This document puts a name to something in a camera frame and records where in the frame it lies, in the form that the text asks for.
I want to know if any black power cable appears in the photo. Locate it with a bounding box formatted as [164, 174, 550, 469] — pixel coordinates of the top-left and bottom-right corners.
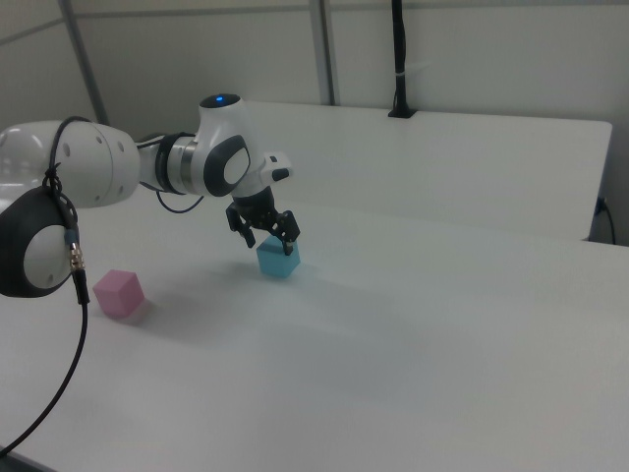
[596, 196, 618, 245]

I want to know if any grey partition post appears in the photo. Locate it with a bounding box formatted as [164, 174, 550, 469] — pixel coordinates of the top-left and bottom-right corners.
[57, 0, 110, 127]
[308, 0, 341, 106]

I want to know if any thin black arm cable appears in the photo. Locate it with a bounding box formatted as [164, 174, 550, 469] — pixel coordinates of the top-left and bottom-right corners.
[0, 115, 207, 456]

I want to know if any blue cube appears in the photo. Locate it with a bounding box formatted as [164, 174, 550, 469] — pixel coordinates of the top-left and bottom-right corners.
[256, 234, 302, 280]

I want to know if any black camera pole with base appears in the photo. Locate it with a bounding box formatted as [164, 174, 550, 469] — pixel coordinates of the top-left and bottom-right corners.
[387, 0, 419, 119]

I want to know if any pink cube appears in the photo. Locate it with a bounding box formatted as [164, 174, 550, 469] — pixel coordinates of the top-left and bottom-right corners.
[90, 268, 145, 320]

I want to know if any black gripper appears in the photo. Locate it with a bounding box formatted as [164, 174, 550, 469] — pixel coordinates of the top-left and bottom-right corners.
[224, 186, 302, 259]

